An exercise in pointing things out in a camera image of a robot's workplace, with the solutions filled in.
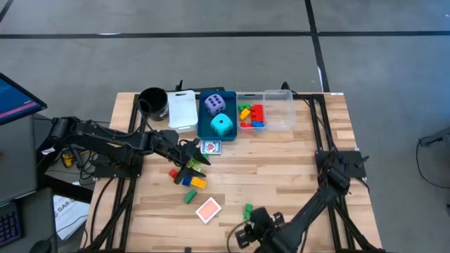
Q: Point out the yellow black tool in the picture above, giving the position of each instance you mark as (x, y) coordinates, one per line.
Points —
(68, 161)

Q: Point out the black aluminium frame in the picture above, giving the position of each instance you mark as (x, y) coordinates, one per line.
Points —
(127, 211)

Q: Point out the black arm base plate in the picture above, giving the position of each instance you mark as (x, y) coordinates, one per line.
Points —
(321, 161)
(116, 173)

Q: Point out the blue duplo brick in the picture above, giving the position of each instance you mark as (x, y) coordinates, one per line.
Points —
(186, 181)

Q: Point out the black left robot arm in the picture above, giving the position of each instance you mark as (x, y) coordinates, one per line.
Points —
(105, 138)

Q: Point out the grey floor object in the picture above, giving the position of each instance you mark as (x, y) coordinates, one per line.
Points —
(439, 138)

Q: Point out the lime green duplo plate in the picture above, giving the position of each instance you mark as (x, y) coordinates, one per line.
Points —
(196, 168)

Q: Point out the green soft brick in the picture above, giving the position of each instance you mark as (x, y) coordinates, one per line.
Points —
(244, 106)
(248, 211)

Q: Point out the large red soft brick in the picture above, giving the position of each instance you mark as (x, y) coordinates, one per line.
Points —
(257, 113)

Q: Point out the long green duplo brick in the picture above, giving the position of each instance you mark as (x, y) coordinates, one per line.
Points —
(205, 157)

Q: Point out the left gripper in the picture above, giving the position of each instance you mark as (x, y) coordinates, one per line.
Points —
(168, 145)

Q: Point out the small green duplo brick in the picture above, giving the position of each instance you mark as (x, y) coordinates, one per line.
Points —
(190, 196)

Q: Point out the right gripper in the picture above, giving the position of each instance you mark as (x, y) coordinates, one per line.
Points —
(270, 240)

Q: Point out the teal foam die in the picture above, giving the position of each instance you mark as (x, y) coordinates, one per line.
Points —
(221, 124)

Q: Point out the blue soft brick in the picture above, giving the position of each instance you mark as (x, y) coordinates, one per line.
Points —
(258, 124)

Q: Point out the black cup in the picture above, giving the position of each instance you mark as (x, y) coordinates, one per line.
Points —
(153, 100)

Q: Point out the white printed paper bag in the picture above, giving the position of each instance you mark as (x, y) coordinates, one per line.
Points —
(68, 214)

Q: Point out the backlit keyboard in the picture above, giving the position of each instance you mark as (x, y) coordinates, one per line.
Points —
(8, 225)

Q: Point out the computer monitor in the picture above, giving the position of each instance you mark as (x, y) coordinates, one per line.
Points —
(15, 102)

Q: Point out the white plastic bin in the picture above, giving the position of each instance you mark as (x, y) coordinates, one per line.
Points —
(183, 112)

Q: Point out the teal plastic bin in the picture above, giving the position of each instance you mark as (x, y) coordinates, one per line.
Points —
(202, 123)

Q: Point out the black computer mouse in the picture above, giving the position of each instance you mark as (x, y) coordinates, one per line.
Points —
(40, 247)

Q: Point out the blue playing card deck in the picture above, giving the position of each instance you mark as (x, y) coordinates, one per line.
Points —
(211, 147)

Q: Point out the orange white card box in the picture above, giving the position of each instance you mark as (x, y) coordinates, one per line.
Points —
(208, 210)

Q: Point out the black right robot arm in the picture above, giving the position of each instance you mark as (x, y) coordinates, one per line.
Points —
(316, 207)

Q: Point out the purple foam die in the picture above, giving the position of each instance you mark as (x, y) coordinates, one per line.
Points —
(215, 104)

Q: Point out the small red soft brick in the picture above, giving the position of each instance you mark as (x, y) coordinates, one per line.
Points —
(245, 125)

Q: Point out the small red duplo brick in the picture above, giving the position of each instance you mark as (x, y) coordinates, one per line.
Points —
(172, 173)

